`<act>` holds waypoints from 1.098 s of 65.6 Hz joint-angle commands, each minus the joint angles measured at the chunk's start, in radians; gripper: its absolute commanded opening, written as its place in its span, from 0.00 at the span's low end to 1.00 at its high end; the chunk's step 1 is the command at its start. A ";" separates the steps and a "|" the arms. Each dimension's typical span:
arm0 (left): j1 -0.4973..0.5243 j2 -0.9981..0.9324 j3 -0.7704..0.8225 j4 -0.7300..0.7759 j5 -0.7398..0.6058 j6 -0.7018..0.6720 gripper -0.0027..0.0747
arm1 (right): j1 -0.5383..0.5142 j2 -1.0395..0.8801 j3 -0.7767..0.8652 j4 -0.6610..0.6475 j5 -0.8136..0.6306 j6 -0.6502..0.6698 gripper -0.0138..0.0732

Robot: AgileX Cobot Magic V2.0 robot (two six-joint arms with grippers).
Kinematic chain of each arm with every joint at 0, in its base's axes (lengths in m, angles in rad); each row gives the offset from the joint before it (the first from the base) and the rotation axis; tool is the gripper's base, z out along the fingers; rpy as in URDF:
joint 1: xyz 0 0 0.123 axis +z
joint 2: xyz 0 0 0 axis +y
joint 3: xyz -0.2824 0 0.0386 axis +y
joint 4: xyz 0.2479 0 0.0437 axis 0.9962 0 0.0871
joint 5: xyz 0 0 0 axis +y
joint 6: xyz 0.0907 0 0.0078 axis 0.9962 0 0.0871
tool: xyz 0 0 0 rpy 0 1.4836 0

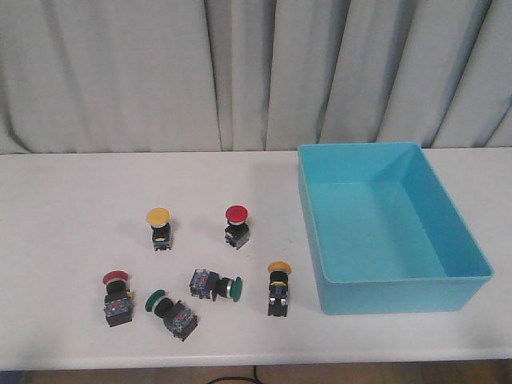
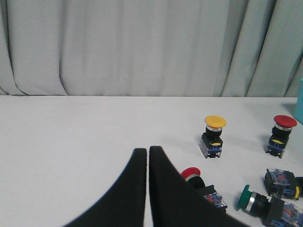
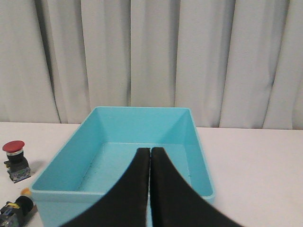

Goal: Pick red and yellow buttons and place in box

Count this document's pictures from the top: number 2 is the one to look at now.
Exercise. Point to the red button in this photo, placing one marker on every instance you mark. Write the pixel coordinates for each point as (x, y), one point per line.
(280, 135)
(192, 176)

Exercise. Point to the green button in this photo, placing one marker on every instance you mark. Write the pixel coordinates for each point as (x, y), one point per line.
(283, 184)
(273, 212)

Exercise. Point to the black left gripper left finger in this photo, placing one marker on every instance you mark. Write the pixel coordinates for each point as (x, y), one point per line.
(123, 205)

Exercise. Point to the green button front left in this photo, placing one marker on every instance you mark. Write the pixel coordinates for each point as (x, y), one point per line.
(273, 212)

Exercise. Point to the green button centre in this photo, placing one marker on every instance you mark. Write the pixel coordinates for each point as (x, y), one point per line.
(283, 184)

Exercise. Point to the yellow button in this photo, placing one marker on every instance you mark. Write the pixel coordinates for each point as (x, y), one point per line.
(211, 143)

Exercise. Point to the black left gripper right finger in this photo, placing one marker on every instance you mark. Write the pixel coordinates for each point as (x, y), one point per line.
(174, 203)

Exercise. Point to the grey curtain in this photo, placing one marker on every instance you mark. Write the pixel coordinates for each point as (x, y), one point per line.
(250, 48)

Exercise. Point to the turquoise plastic box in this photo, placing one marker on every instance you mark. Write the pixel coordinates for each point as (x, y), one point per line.
(298, 114)

